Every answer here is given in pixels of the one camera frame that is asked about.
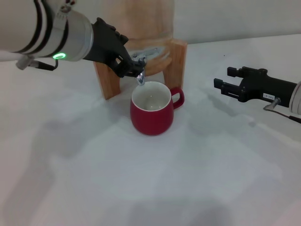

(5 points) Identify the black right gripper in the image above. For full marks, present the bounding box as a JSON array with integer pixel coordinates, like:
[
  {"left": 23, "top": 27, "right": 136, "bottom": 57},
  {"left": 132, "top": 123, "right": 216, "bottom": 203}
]
[{"left": 213, "top": 66, "right": 299, "bottom": 109}]

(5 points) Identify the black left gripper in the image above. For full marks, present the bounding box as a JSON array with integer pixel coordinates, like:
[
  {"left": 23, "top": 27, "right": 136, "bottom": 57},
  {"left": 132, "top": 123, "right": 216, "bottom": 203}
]
[{"left": 83, "top": 17, "right": 145, "bottom": 79}]

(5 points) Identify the chrome faucet with lever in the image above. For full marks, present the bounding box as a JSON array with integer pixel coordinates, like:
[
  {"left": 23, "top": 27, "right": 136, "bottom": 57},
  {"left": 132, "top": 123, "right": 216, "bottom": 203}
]
[{"left": 130, "top": 47, "right": 161, "bottom": 87}]

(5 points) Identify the red cup white inside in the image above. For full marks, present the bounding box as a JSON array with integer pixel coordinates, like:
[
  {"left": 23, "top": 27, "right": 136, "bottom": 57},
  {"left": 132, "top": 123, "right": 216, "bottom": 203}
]
[{"left": 130, "top": 81, "right": 186, "bottom": 137}]

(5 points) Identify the wooden dispenser stand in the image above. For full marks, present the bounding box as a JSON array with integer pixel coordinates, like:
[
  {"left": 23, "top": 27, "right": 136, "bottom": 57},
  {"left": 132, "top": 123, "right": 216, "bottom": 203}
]
[{"left": 93, "top": 37, "right": 188, "bottom": 101}]

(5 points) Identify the glass water dispenser jar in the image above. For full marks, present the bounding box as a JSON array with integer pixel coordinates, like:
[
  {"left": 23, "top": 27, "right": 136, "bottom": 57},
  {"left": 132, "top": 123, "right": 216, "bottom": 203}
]
[{"left": 112, "top": 0, "right": 176, "bottom": 74}]

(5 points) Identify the thin black left gripper cable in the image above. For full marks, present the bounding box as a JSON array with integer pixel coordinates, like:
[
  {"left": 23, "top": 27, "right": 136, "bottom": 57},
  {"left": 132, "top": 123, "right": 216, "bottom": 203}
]
[{"left": 15, "top": 55, "right": 60, "bottom": 71}]

